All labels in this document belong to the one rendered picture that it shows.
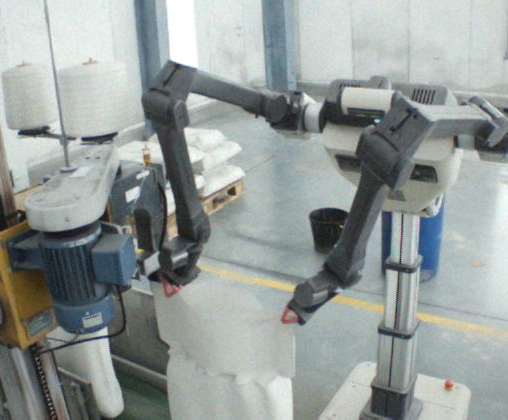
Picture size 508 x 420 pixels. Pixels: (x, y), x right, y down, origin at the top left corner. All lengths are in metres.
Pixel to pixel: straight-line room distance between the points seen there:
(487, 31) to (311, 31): 3.02
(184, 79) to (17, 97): 0.47
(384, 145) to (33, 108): 0.88
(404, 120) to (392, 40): 8.55
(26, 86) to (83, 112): 0.25
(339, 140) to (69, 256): 0.80
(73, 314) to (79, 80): 0.53
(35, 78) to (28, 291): 0.53
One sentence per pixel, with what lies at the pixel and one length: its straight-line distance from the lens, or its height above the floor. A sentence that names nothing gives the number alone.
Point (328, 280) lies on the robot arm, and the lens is 1.32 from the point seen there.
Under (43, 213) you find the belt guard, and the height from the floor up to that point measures 1.41.
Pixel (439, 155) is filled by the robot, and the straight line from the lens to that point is 1.52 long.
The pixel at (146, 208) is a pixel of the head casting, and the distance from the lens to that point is 1.71.
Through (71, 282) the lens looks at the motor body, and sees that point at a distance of 1.32.
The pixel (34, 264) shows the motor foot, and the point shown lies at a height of 1.25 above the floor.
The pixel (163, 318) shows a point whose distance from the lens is 1.74.
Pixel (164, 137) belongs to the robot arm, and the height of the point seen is 1.51.
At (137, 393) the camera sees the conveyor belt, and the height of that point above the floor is 0.38.
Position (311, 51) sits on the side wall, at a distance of 10.15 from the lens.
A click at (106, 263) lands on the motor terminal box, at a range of 1.28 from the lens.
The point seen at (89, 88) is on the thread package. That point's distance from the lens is 1.28.
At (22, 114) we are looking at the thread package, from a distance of 1.50.
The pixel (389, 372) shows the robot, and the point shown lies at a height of 0.51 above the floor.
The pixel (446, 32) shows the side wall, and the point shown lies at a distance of 9.33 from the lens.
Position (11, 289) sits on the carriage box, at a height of 1.20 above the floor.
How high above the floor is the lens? 1.81
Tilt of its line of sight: 21 degrees down
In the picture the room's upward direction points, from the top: 3 degrees counter-clockwise
